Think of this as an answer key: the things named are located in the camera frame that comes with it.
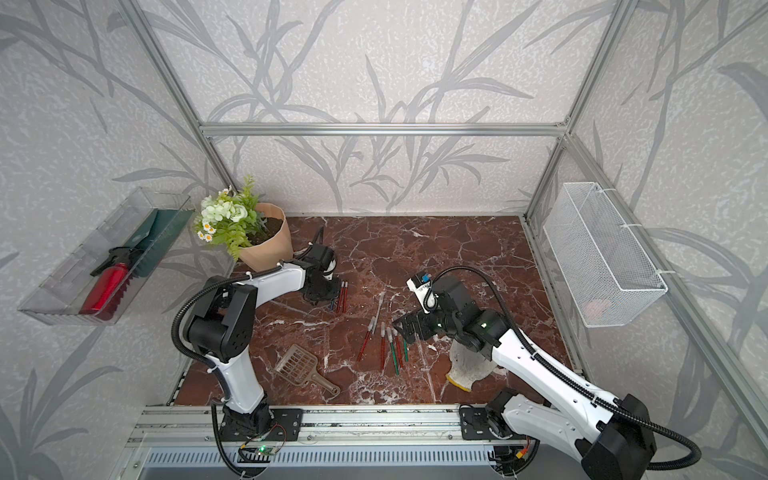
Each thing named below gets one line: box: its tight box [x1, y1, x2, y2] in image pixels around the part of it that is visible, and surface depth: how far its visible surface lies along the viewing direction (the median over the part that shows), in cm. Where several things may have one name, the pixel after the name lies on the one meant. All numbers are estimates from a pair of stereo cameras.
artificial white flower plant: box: [194, 176, 268, 261], surface depth 82 cm
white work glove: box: [446, 339, 498, 392], surface depth 84 cm
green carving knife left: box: [386, 326, 399, 376], surface depth 88 cm
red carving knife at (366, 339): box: [357, 316, 376, 362], surface depth 90 cm
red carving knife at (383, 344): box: [381, 322, 387, 370], surface depth 90 cm
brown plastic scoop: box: [274, 344, 340, 394], surface depth 84 cm
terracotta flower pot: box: [240, 202, 294, 272], surface depth 95 cm
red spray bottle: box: [79, 246, 133, 321], surface depth 60 cm
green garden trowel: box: [123, 209, 194, 277], surface depth 72 cm
